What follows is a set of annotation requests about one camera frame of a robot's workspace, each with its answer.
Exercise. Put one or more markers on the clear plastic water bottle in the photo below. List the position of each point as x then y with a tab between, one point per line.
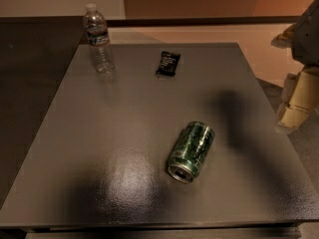
97	34

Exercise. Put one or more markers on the white-grey gripper body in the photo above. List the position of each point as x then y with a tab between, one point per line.
307	39

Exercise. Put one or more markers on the black snack packet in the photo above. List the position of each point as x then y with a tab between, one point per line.
168	63

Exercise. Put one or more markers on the green soda can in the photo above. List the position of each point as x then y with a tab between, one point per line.
190	151

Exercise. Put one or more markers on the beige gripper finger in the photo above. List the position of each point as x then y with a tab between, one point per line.
300	97
284	39

